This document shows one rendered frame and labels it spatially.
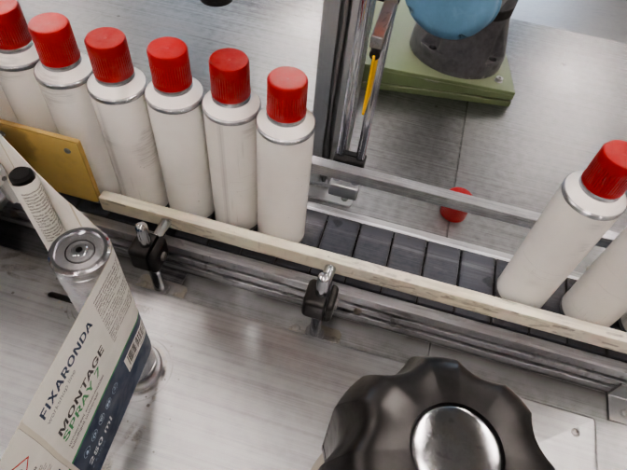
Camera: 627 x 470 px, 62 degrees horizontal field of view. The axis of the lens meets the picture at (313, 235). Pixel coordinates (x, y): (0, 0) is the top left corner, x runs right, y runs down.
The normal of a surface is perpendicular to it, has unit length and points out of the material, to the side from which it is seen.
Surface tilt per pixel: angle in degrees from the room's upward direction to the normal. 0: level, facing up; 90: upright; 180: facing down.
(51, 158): 90
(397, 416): 12
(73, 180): 90
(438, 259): 0
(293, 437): 0
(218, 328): 0
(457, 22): 93
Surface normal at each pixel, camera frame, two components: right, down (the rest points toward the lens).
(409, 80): -0.11, 0.79
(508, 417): 0.22, -0.65
